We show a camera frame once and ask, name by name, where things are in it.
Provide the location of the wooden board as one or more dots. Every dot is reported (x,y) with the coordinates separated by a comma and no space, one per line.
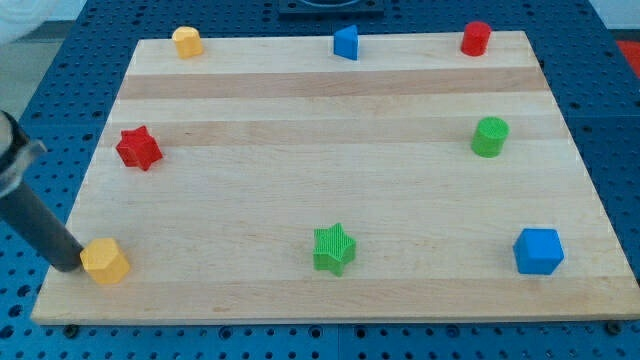
(266,139)

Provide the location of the red star block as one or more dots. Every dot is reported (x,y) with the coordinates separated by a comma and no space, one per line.
(138,148)

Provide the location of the yellow hexagon block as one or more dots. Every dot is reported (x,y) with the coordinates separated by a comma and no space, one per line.
(104,261)

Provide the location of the green star block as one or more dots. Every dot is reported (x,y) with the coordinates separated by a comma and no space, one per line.
(333,249)

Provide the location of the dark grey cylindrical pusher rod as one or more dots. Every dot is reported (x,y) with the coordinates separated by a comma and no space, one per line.
(22,209)

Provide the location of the red cylinder block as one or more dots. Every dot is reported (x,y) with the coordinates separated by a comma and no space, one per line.
(475,38)

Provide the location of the green cylinder block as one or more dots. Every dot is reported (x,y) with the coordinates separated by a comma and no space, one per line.
(489,137)

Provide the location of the blue triangle block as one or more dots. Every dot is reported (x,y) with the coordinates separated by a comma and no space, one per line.
(346,43)

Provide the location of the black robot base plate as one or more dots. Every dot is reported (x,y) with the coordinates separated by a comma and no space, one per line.
(298,8)

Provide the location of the blue cube block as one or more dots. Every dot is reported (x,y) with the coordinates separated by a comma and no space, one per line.
(538,251)

